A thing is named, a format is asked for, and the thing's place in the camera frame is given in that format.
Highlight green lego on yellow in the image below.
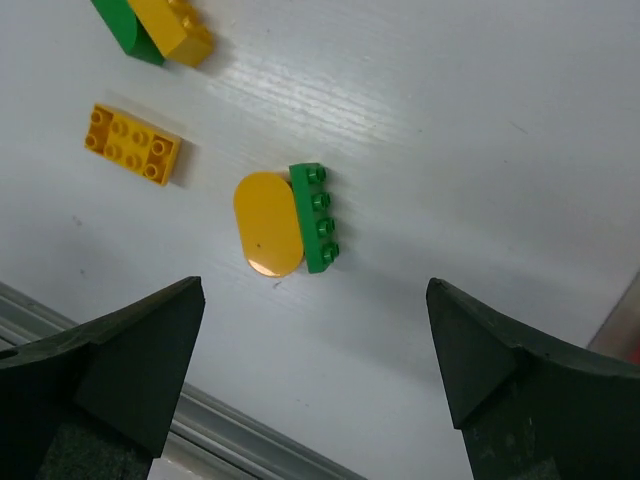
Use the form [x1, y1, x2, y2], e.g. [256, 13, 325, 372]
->
[91, 0, 165, 66]

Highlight green lego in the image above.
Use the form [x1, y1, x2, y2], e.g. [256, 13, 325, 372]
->
[289, 163, 340, 274]
[91, 0, 165, 66]

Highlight aluminium frame rail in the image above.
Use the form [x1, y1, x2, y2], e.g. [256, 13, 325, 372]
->
[0, 279, 371, 480]

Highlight yellow sloped lego brick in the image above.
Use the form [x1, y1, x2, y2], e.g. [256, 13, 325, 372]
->
[128, 0, 215, 67]

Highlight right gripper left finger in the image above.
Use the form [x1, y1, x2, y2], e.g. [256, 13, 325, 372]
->
[0, 275, 206, 480]

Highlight yellow oval lego piece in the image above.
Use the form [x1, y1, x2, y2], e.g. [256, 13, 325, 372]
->
[233, 172, 304, 278]

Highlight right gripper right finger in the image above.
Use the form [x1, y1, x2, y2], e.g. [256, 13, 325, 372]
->
[426, 278, 639, 479]

